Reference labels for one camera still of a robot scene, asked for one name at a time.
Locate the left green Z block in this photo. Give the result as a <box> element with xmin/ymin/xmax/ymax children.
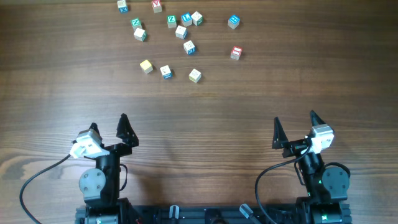
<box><xmin>131</xmin><ymin>17</ymin><xmax>142</xmax><ymax>30</ymax></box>

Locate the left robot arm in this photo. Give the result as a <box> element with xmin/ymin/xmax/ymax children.
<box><xmin>70</xmin><ymin>114</ymin><xmax>141</xmax><ymax>224</ymax></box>

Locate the white block blue D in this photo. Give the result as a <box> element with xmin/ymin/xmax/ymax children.
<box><xmin>183</xmin><ymin>40</ymin><xmax>196</xmax><ymax>55</ymax></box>

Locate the right camera cable black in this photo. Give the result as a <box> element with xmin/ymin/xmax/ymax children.
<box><xmin>254</xmin><ymin>149</ymin><xmax>309</xmax><ymax>224</ymax></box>

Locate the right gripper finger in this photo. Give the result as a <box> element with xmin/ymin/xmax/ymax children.
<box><xmin>310</xmin><ymin>110</ymin><xmax>326</xmax><ymax>126</ymax></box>
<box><xmin>272</xmin><ymin>117</ymin><xmax>289</xmax><ymax>149</ymax></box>

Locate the white block green N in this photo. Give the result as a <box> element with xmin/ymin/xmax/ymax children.
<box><xmin>192</xmin><ymin>11</ymin><xmax>203</xmax><ymax>26</ymax></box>

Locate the white block blue side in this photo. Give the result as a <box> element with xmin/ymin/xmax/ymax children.
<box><xmin>175</xmin><ymin>26</ymin><xmax>187</xmax><ymax>39</ymax></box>

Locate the blue top block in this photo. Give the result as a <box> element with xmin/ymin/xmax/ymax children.
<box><xmin>228</xmin><ymin>15</ymin><xmax>240</xmax><ymax>29</ymax></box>

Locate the middle green Z block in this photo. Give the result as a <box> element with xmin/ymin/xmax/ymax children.
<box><xmin>167</xmin><ymin>15</ymin><xmax>177</xmax><ymax>28</ymax></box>

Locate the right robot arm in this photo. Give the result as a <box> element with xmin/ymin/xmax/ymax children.
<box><xmin>268</xmin><ymin>111</ymin><xmax>352</xmax><ymax>224</ymax></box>

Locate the red top block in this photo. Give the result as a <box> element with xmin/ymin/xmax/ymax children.
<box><xmin>230</xmin><ymin>46</ymin><xmax>243</xmax><ymax>60</ymax></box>

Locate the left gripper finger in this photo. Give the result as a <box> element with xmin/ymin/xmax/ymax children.
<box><xmin>116</xmin><ymin>113</ymin><xmax>139</xmax><ymax>147</ymax></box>
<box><xmin>88</xmin><ymin>123</ymin><xmax>102</xmax><ymax>140</ymax></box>

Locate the green z block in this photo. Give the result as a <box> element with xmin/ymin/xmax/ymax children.
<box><xmin>167</xmin><ymin>15</ymin><xmax>177</xmax><ymax>28</ymax></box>
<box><xmin>131</xmin><ymin>17</ymin><xmax>142</xmax><ymax>30</ymax></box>

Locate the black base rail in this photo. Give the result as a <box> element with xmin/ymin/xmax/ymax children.
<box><xmin>75</xmin><ymin>203</ymin><xmax>353</xmax><ymax>224</ymax></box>

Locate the block with blue X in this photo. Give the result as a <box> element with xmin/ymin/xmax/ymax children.
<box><xmin>117</xmin><ymin>0</ymin><xmax>129</xmax><ymax>14</ymax></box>

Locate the white block green side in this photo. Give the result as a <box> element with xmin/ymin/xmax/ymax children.
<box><xmin>134</xmin><ymin>27</ymin><xmax>147</xmax><ymax>42</ymax></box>

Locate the left camera cable black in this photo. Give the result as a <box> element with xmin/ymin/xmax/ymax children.
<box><xmin>19</xmin><ymin>154</ymin><xmax>72</xmax><ymax>224</ymax></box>

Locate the yellow S block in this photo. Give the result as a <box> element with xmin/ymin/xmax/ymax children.
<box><xmin>140</xmin><ymin>60</ymin><xmax>153</xmax><ymax>74</ymax></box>

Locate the white block bird picture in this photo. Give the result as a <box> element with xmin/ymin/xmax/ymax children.
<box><xmin>160</xmin><ymin>65</ymin><xmax>172</xmax><ymax>79</ymax></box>

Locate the blue L block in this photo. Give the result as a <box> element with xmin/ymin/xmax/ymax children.
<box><xmin>181</xmin><ymin>12</ymin><xmax>193</xmax><ymax>27</ymax></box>

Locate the camera cable black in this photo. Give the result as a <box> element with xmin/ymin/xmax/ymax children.
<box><xmin>19</xmin><ymin>154</ymin><xmax>72</xmax><ymax>224</ymax></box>
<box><xmin>254</xmin><ymin>149</ymin><xmax>309</xmax><ymax>224</ymax></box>

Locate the white block yellow O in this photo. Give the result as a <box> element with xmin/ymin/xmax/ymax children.
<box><xmin>188</xmin><ymin>68</ymin><xmax>201</xmax><ymax>83</ymax></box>

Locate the block with red V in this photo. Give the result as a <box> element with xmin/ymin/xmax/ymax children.
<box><xmin>151</xmin><ymin>0</ymin><xmax>162</xmax><ymax>13</ymax></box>

